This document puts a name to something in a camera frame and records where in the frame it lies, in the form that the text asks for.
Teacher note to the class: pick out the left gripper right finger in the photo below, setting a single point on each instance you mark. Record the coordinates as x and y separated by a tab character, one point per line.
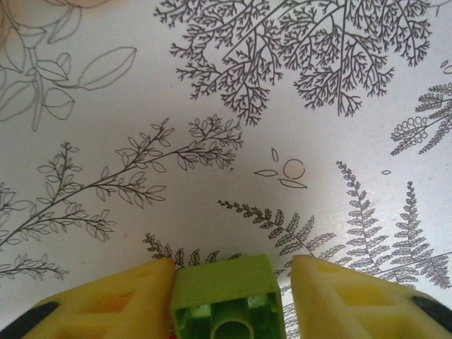
353	303

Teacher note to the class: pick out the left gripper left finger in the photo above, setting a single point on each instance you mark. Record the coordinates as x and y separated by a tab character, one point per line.
106	303

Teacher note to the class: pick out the small green lego brick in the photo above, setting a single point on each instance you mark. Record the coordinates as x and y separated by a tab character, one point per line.
226	282

